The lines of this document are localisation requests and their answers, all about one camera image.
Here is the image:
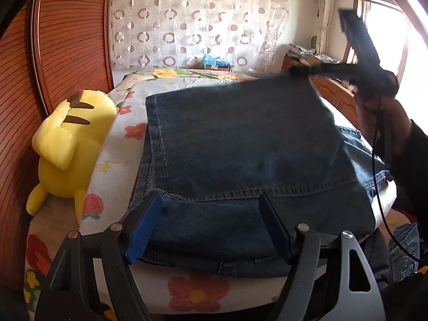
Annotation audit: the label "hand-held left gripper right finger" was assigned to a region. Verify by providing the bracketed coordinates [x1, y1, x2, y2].
[258, 191, 387, 321]

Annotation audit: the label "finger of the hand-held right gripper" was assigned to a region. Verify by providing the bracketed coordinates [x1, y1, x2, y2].
[338, 8, 382, 74]
[289, 64, 355, 77]

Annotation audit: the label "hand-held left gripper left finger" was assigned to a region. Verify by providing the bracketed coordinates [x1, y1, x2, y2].
[40, 190, 163, 321]

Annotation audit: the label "blue jeans pants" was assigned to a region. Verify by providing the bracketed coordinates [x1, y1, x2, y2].
[129, 72, 397, 278]

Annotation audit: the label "person's right forearm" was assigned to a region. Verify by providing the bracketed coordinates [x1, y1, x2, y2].
[384, 119, 428, 228]

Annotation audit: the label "person's right hand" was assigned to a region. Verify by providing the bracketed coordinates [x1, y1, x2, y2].
[354, 97, 413, 164]

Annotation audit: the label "open cardboard box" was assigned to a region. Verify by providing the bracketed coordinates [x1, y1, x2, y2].
[306, 53, 342, 66]

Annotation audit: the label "wooden cabinet counter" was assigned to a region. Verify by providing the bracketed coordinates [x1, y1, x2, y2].
[282, 55, 362, 121]

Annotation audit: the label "patterned fabric pile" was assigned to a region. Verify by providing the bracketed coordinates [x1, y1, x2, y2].
[288, 43, 316, 57]

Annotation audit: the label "patterned window drape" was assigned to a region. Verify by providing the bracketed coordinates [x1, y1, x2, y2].
[314, 0, 337, 54]

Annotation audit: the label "strawberry print sheet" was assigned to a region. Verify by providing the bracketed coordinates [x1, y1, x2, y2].
[23, 77, 398, 315]

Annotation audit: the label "yellow plush toy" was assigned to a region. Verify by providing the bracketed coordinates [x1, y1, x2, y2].
[26, 90, 118, 223]

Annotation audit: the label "cardboard box with blue bag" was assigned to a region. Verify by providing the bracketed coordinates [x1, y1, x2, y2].
[201, 54, 232, 71]

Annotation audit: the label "dark denim cloth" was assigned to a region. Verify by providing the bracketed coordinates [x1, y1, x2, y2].
[388, 222, 420, 283]

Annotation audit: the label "circle-patterned sheer curtain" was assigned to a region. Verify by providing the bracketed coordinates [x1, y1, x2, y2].
[110, 0, 290, 69]

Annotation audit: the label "floral blanket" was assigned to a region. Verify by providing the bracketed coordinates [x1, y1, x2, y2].
[122, 68, 261, 82]

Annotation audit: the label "wooden slatted wardrobe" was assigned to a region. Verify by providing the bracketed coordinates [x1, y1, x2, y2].
[0, 0, 116, 288]

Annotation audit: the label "black cable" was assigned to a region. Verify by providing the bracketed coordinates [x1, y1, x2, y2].
[372, 95, 421, 265]

